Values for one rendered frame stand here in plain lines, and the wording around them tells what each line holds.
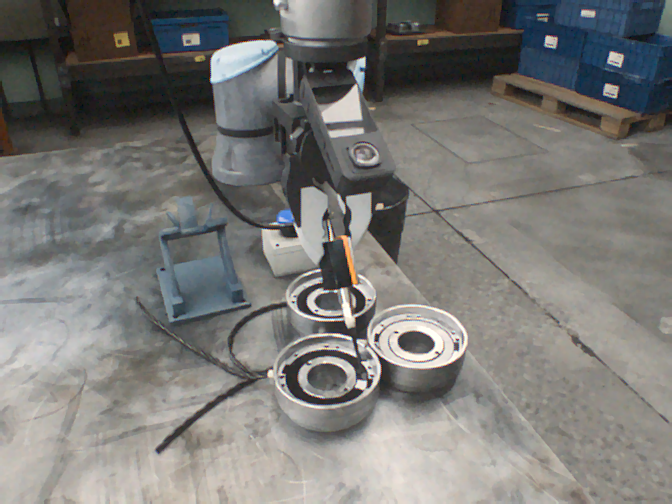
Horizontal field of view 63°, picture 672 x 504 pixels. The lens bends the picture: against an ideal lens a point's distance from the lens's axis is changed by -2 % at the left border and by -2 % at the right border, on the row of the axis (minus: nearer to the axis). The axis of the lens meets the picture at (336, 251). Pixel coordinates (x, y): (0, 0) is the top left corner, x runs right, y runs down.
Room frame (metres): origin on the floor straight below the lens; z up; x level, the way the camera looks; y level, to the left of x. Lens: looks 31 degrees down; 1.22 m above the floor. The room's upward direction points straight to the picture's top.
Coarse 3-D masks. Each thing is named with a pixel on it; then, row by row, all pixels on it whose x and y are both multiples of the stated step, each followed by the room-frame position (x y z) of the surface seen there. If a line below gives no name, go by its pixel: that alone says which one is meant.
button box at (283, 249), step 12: (264, 240) 0.68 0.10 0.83; (276, 240) 0.65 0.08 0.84; (288, 240) 0.65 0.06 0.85; (264, 252) 0.68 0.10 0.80; (276, 252) 0.63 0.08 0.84; (288, 252) 0.63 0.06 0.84; (300, 252) 0.64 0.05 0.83; (276, 264) 0.63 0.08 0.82; (288, 264) 0.63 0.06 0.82; (300, 264) 0.64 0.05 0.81; (312, 264) 0.64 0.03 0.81; (276, 276) 0.63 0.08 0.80
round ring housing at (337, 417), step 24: (312, 336) 0.45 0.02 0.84; (336, 336) 0.46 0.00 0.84; (288, 360) 0.43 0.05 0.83; (312, 360) 0.43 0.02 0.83; (336, 360) 0.43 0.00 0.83; (312, 384) 0.42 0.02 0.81; (336, 384) 0.42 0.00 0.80; (288, 408) 0.37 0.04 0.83; (312, 408) 0.36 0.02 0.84; (336, 408) 0.36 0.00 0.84; (360, 408) 0.37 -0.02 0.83
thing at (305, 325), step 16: (320, 272) 0.58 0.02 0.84; (288, 288) 0.54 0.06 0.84; (320, 288) 0.56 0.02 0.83; (368, 288) 0.55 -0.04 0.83; (288, 304) 0.51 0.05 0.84; (320, 304) 0.55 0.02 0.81; (336, 304) 0.55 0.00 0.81; (368, 304) 0.53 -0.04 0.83; (304, 320) 0.49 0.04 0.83; (320, 320) 0.48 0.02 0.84; (336, 320) 0.48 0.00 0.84; (368, 320) 0.50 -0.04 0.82; (304, 336) 0.50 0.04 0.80
